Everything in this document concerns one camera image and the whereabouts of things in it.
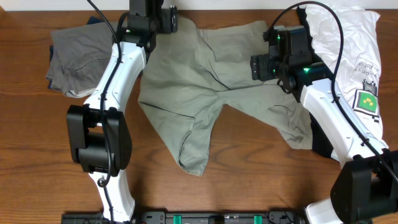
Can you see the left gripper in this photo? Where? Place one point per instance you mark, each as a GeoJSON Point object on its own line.
{"type": "Point", "coordinates": [168, 20]}

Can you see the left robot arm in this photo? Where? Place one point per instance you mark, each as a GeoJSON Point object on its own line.
{"type": "Point", "coordinates": [98, 133]}

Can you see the black garment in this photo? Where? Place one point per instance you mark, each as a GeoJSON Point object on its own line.
{"type": "Point", "coordinates": [320, 143]}

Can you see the navy folded garment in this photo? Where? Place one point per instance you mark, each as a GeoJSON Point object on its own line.
{"type": "Point", "coordinates": [91, 20]}

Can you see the khaki green shorts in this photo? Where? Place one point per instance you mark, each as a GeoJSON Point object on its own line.
{"type": "Point", "coordinates": [193, 73]}

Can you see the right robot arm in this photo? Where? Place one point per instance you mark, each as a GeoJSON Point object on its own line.
{"type": "Point", "coordinates": [366, 187]}

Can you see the white printed t-shirt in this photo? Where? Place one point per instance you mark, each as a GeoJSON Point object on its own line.
{"type": "Point", "coordinates": [345, 39]}

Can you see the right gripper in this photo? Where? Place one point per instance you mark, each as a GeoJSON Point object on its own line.
{"type": "Point", "coordinates": [259, 67]}

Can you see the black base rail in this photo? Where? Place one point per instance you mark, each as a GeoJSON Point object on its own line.
{"type": "Point", "coordinates": [162, 217]}

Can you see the grey folded shorts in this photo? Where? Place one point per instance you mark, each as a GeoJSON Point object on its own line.
{"type": "Point", "coordinates": [79, 58]}

